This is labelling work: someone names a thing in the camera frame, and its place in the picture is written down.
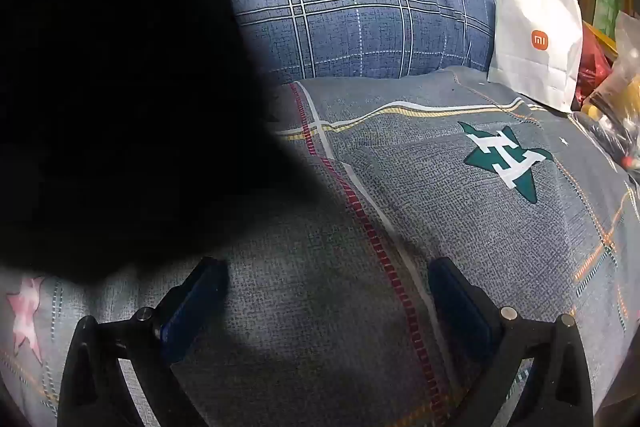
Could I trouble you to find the white paper bag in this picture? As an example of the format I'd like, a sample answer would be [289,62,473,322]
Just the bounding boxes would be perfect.
[487,0,585,114]

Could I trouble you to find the black pants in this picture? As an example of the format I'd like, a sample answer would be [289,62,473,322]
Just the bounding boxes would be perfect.
[0,0,331,285]

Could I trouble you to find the grey printed bedsheet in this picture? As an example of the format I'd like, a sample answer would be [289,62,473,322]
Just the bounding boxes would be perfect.
[0,67,640,427]

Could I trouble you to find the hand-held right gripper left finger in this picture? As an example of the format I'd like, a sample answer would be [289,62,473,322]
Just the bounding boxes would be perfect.
[56,256,229,427]

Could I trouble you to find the clear plastic bag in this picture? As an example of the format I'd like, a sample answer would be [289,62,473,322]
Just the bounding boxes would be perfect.
[572,11,640,184]

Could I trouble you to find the red plastic bag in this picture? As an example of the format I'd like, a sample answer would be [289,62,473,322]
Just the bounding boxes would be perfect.
[574,23,614,108]

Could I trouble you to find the yellow box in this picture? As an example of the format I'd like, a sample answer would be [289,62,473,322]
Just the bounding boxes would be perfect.
[582,21,620,55]

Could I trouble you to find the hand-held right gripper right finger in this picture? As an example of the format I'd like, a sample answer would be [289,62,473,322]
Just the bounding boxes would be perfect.
[427,257,596,427]

